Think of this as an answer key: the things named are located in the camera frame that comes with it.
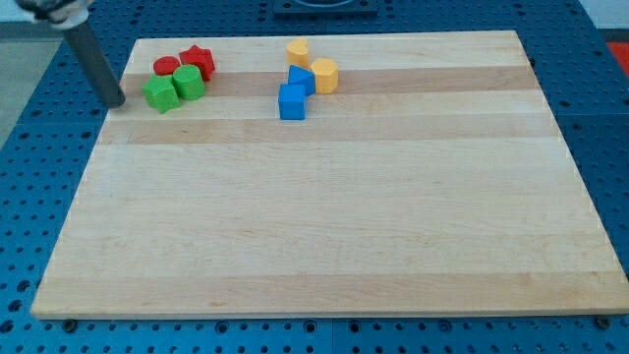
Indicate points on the blue triangle block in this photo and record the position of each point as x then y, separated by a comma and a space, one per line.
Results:
300, 76

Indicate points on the yellow hexagon block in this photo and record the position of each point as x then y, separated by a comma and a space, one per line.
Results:
326, 75

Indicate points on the red star block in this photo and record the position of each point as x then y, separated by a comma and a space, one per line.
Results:
201, 58

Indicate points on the wooden board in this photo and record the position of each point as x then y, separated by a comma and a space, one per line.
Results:
435, 182

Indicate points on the green star block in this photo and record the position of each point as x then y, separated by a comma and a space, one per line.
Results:
160, 93

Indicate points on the red cylinder block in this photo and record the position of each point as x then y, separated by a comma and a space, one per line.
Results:
165, 65

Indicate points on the blue cube block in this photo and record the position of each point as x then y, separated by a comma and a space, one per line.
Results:
292, 102

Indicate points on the green cylinder block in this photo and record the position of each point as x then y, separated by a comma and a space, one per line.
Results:
188, 82

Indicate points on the yellow heart block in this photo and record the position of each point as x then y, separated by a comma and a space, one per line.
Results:
297, 53

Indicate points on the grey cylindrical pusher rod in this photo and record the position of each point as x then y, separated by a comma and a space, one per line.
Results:
95, 65

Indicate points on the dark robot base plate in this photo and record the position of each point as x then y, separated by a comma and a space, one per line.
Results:
323, 8

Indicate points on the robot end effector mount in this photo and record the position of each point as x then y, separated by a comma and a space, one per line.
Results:
60, 14

